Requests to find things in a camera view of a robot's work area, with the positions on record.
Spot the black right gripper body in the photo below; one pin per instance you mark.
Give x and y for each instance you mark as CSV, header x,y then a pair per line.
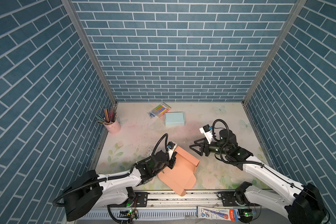
x,y
215,147

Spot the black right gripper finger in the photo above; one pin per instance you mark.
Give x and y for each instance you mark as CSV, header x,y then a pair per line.
x,y
203,151
200,146

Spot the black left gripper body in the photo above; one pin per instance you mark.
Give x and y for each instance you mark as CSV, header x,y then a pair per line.
x,y
166,162

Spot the pink cardboard box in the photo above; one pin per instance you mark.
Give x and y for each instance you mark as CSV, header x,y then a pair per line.
x,y
182,176

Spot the light blue paper box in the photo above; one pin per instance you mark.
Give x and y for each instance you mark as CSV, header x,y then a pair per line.
x,y
174,119

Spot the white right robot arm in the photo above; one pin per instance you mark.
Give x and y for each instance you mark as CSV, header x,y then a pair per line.
x,y
299,203

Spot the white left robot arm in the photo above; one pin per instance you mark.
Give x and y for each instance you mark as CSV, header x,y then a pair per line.
x,y
92,190

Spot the toothpaste style flat box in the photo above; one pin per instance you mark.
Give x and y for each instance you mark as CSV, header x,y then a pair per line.
x,y
218,214

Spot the small blue stapler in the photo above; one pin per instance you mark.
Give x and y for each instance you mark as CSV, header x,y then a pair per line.
x,y
151,115

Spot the pink pencil cup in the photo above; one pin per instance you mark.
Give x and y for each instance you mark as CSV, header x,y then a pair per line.
x,y
114,127

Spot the coloured marker pack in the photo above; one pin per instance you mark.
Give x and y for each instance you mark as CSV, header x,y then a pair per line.
x,y
161,109

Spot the coloured pencils bundle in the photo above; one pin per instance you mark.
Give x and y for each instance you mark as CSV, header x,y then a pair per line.
x,y
108,117

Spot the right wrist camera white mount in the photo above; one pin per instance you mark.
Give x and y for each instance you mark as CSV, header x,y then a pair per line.
x,y
207,131

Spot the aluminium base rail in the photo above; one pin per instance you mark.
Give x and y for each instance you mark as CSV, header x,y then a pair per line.
x,y
166,204

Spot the left electronics board with wires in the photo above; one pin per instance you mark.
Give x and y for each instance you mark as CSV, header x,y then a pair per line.
x,y
127,216

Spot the aluminium corner post right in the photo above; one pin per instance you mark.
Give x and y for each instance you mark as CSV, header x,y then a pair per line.
x,y
296,9

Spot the aluminium corner post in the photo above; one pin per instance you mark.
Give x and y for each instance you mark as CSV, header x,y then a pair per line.
x,y
69,7
296,9

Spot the aluminium corner post left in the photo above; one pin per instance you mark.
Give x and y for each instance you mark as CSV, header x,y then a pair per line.
x,y
69,7

